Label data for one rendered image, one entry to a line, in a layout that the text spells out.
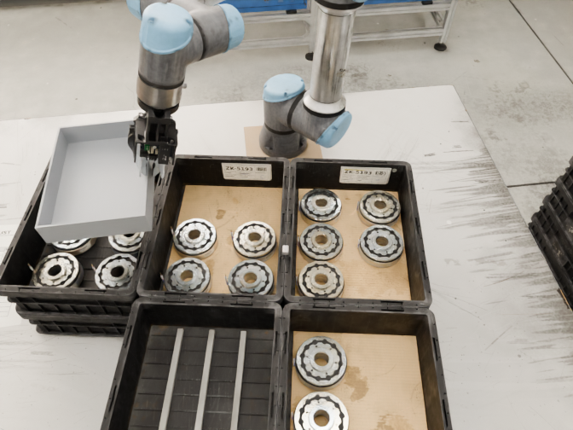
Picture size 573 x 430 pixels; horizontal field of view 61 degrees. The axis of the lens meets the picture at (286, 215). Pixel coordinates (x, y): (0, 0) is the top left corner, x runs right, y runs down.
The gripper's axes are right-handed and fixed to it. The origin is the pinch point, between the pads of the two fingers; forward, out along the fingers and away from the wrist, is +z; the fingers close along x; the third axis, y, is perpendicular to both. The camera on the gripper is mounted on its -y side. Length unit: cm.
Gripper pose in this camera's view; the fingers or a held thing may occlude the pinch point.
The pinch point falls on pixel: (149, 168)
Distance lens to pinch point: 102.7
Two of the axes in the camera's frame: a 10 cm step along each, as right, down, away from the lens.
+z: -2.8, 6.2, 7.3
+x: 9.4, 0.3, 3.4
